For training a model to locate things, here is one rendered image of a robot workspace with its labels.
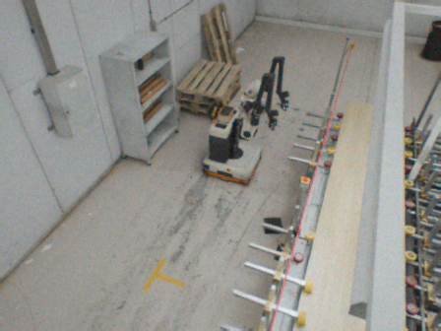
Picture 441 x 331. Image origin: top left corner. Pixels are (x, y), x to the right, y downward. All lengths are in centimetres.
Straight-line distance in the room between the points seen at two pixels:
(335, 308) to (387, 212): 166
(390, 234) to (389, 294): 19
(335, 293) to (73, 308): 244
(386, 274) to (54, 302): 340
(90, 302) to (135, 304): 44
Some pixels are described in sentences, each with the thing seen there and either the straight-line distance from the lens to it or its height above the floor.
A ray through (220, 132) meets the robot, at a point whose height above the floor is 78.
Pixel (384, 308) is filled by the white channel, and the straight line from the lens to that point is 97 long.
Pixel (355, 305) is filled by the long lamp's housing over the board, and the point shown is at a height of 236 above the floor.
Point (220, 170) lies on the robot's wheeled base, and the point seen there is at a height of 18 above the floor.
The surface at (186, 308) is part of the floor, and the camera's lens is 364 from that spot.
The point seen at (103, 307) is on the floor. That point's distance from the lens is 380.
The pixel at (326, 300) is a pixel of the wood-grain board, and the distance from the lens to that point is 276.
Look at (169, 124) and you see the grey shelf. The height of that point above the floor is 14.
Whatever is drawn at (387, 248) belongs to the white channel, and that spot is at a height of 246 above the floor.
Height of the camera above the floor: 326
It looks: 41 degrees down
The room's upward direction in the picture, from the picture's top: 1 degrees clockwise
